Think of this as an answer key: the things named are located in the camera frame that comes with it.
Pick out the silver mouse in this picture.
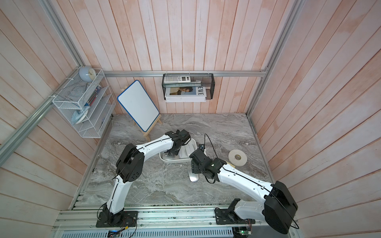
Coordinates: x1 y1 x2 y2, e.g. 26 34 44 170
189 171 199 182

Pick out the white plastic storage box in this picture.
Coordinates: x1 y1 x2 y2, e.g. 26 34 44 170
159 139 197 164

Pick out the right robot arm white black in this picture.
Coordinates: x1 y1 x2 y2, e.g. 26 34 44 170
190 149 298 234

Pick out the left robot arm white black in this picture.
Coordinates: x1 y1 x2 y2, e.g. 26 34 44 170
96 130 191 228

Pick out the white tape roll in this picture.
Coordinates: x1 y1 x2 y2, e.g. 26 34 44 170
228 149 248 167

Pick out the wooden easel stand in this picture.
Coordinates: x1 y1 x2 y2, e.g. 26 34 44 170
120 86 163 143

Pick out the white magazine book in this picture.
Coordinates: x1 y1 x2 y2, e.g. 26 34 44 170
165 87 207 103

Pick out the grey book under calculator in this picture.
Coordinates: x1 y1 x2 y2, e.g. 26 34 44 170
162 81 202 88

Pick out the white calculator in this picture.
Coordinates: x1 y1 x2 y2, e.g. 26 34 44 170
164 75 191 84

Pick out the light blue iron object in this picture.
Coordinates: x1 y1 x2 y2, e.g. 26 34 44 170
71 104 90 125

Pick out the black mesh wall basket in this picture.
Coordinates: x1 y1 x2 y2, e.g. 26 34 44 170
162 73 215 103

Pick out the white wire mesh shelf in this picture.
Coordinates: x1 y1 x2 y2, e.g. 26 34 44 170
53 68 116 139

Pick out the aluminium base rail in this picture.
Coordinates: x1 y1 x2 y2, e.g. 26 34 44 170
52 203 299 231

